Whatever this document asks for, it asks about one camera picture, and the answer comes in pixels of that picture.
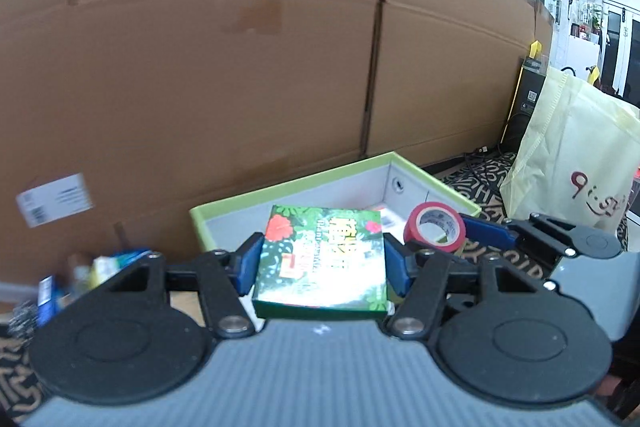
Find red tape roll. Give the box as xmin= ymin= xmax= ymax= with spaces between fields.
xmin=403 ymin=202 xmax=467 ymax=254

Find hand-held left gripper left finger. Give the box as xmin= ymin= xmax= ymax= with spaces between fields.
xmin=75 ymin=232 xmax=266 ymax=341

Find light green storage box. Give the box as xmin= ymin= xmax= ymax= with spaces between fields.
xmin=189 ymin=151 xmax=482 ymax=258

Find blue small carton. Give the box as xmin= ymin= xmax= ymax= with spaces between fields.
xmin=37 ymin=276 xmax=64 ymax=326

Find pale yellow tote bag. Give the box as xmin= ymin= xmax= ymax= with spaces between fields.
xmin=500 ymin=67 xmax=640 ymax=234

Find black cable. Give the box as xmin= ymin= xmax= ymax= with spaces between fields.
xmin=462 ymin=146 xmax=518 ymax=188

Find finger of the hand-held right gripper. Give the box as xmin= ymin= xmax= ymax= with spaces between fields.
xmin=460 ymin=212 xmax=577 ymax=268

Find black electronic device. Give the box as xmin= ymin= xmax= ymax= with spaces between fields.
xmin=501 ymin=56 xmax=548 ymax=148

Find large brown cardboard box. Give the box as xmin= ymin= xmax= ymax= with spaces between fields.
xmin=0 ymin=0 xmax=557 ymax=314

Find green floral print box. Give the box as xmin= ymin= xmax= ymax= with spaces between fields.
xmin=251 ymin=205 xmax=390 ymax=321

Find black patterned mat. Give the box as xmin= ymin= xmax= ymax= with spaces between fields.
xmin=0 ymin=151 xmax=640 ymax=425

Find steel wool scrubber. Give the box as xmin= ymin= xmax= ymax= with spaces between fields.
xmin=7 ymin=302 xmax=42 ymax=341

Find white shipping label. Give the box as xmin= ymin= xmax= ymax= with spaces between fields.
xmin=16 ymin=173 xmax=95 ymax=228

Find white cabinet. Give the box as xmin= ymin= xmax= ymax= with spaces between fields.
xmin=565 ymin=34 xmax=601 ymax=80

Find blue green small box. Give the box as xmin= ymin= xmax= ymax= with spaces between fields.
xmin=90 ymin=249 xmax=152 ymax=289

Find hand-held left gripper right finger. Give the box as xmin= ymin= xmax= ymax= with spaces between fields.
xmin=382 ymin=234 xmax=581 ymax=341

